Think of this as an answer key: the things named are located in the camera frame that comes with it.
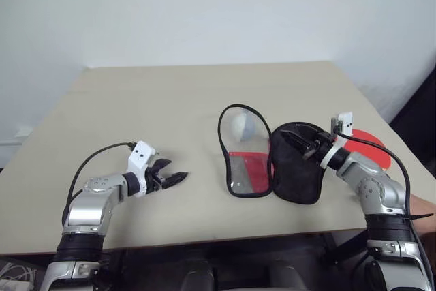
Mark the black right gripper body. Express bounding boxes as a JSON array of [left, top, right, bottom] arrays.
[[305, 132, 334, 164]]

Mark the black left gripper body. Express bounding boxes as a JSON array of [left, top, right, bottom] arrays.
[[144, 164, 168, 194]]

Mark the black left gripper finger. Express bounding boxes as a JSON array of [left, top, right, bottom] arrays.
[[151, 158, 172, 174], [161, 170, 189, 190]]

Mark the black paddle case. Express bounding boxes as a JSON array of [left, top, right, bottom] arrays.
[[217, 103, 325, 206]]

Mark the red ping pong paddle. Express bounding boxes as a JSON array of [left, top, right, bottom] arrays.
[[340, 128, 392, 172]]

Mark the white ping pong ball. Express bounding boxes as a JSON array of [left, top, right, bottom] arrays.
[[231, 112, 256, 142]]

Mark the dark rounded shape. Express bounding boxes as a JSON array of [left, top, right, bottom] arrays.
[[265, 258, 307, 291], [179, 259, 219, 291]]

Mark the black furniture panel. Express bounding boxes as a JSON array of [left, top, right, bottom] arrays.
[[388, 65, 436, 203]]

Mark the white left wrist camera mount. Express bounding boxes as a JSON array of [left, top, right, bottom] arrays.
[[123, 140, 157, 199]]

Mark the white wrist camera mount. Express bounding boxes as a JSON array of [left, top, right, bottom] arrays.
[[123, 140, 157, 199], [320, 111, 354, 168]]

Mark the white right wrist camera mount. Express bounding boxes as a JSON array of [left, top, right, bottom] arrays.
[[320, 111, 354, 168]]

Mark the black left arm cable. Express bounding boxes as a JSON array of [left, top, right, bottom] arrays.
[[61, 142, 138, 224]]

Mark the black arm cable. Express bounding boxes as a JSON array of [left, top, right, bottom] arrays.
[[332, 133, 431, 281], [61, 142, 138, 224]]

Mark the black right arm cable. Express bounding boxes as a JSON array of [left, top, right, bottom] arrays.
[[332, 133, 431, 281]]

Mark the black cable tie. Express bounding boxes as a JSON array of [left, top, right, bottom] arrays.
[[401, 212, 434, 221]]

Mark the white cable bundle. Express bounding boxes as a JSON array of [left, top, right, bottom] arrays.
[[0, 258, 37, 291]]

